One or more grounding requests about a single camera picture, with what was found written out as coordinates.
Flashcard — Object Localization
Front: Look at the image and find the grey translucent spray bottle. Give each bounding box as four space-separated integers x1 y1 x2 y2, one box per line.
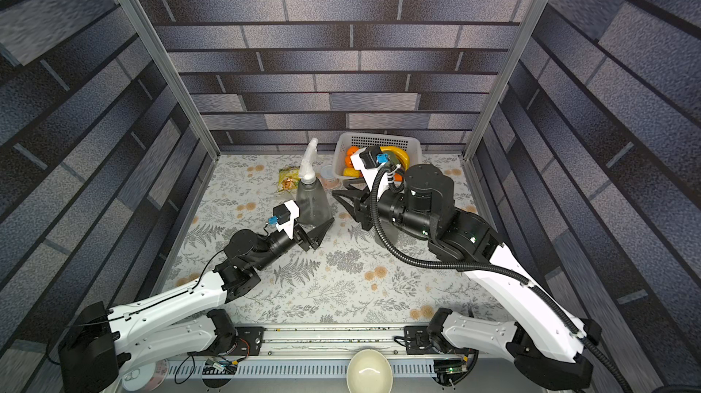
296 177 332 226

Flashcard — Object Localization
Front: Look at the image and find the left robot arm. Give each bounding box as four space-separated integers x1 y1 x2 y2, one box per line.
58 219 334 392

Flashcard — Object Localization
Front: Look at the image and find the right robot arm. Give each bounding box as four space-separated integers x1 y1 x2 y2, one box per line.
332 164 601 391

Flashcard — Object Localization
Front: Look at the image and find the yellow snack bag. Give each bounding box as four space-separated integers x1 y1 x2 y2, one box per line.
277 167 300 192

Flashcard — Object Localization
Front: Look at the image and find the white plastic basket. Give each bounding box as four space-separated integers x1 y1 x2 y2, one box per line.
332 131 423 180

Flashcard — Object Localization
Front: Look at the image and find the yellow banana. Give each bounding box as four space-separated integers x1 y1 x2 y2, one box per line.
381 146 411 170

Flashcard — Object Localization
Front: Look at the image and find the cream ceramic bowl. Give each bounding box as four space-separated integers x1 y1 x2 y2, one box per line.
346 349 394 393

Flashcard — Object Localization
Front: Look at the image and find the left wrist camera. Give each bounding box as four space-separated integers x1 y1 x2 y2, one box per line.
268 200 299 240

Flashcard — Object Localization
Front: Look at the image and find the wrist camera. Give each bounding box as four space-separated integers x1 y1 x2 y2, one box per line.
268 200 299 240
350 145 394 199

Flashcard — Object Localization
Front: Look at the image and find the black corrugated cable hose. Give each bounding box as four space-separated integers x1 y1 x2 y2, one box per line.
369 165 636 393

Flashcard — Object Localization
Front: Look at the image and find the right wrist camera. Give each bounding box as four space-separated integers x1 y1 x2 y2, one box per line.
350 145 394 199

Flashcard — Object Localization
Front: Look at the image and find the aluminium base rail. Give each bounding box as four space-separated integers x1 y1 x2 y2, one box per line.
108 323 554 380

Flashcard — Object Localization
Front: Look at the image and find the left aluminium frame post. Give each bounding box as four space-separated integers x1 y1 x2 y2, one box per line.
89 0 221 161

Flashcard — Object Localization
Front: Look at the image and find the aluminium frame post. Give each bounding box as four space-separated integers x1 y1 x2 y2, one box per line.
89 0 221 161
462 0 571 159

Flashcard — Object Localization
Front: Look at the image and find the right aluminium frame post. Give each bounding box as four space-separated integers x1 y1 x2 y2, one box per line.
462 0 571 159

